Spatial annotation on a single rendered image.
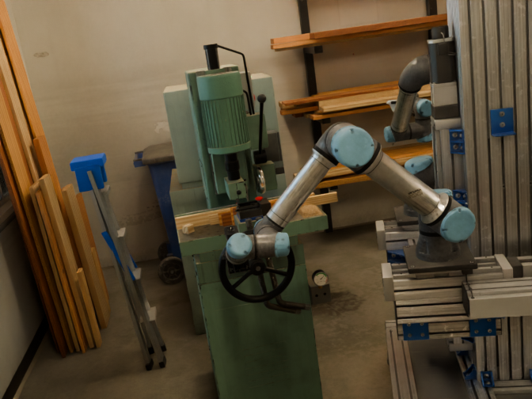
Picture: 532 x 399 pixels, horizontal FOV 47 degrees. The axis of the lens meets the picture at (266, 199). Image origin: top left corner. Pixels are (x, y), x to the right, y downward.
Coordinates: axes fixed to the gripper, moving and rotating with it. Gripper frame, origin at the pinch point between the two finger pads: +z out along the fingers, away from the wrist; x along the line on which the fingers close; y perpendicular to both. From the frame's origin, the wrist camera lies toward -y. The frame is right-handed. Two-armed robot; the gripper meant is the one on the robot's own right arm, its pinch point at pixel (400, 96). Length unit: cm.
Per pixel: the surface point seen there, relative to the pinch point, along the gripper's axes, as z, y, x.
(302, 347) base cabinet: -66, 79, -84
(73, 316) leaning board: 33, 73, -201
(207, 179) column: -33, 5, -102
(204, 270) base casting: -68, 32, -113
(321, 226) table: -65, 30, -63
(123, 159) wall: 175, 16, -168
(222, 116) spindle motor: -59, -23, -88
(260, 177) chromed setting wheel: -42, 9, -80
